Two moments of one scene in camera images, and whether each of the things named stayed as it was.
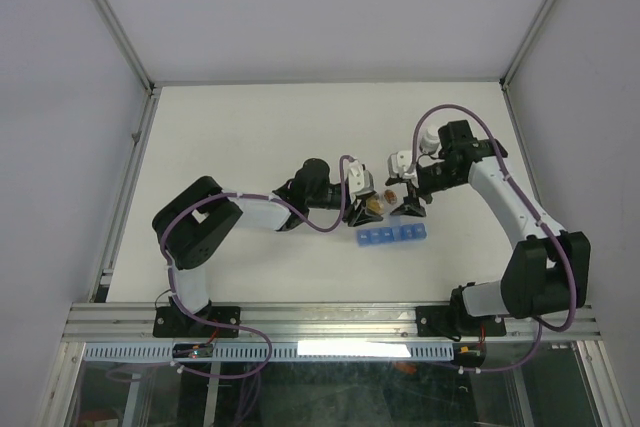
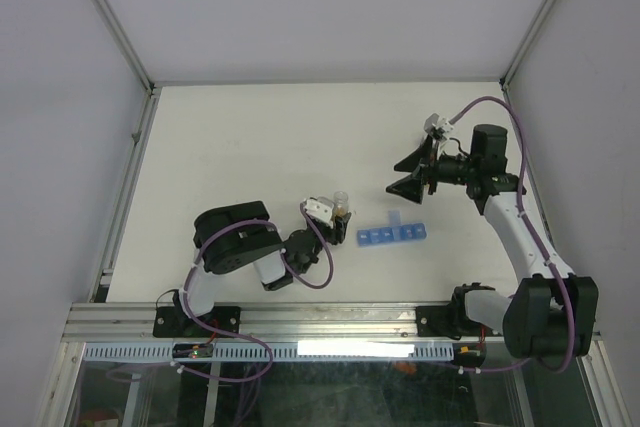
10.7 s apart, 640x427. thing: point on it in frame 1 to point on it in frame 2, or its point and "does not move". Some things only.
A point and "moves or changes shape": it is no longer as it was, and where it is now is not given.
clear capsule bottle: (375, 205) moves or changes shape
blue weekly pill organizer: (399, 232) does not move
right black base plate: (457, 321) does not move
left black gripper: (357, 216) to (336, 235)
